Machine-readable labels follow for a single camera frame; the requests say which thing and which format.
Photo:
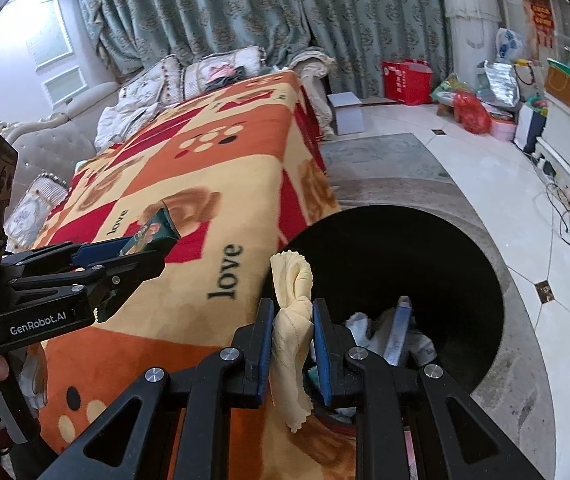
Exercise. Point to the pile of patterned pillows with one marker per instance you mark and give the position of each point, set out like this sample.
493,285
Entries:
125,120

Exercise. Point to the tan paper bag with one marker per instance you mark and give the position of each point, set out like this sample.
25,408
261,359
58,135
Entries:
565,85

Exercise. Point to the red shopping basket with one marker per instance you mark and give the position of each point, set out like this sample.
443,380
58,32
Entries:
405,82

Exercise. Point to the pink box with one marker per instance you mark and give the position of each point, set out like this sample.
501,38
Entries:
502,129

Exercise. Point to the black trash bin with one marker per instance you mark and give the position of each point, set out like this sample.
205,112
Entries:
390,260

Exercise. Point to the red plastic bag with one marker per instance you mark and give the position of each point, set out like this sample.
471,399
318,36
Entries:
470,112

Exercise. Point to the red wall decoration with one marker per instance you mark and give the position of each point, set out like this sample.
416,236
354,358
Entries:
541,20

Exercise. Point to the green patterned curtain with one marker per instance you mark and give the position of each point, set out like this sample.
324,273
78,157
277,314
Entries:
265,5

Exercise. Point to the dark green snack packet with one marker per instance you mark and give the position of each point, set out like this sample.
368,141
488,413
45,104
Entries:
155,232

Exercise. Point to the white carton box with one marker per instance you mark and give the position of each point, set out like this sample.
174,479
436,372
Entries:
347,117

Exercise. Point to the yellow cloth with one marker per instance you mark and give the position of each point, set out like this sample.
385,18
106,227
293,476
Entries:
292,350

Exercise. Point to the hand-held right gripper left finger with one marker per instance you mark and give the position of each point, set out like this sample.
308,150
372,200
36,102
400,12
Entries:
265,340

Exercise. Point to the beaded white cushion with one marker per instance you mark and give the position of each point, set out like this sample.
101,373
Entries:
150,80

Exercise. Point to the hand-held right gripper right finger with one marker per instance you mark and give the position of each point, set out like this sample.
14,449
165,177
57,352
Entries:
322,350

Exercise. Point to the silver frilled cushion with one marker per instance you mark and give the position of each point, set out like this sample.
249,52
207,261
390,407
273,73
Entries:
30,210

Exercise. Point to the white frilled fabric cover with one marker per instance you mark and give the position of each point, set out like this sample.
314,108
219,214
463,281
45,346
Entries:
470,5

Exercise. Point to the pink embroidered cushion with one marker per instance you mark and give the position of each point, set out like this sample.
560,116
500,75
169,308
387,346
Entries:
200,67

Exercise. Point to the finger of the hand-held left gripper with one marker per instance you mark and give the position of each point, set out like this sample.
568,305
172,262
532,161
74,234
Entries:
135,267
100,251

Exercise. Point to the red orange printed blanket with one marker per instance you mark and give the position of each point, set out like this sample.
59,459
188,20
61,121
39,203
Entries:
205,170

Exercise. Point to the blue white plastic bag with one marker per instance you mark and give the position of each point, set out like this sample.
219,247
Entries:
509,45

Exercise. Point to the dark folded clothes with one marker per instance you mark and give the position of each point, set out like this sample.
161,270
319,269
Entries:
225,79

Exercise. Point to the silver foil bag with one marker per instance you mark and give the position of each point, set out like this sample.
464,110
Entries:
502,85

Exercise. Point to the colourful green packet bag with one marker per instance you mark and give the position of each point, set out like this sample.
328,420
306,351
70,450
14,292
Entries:
447,91

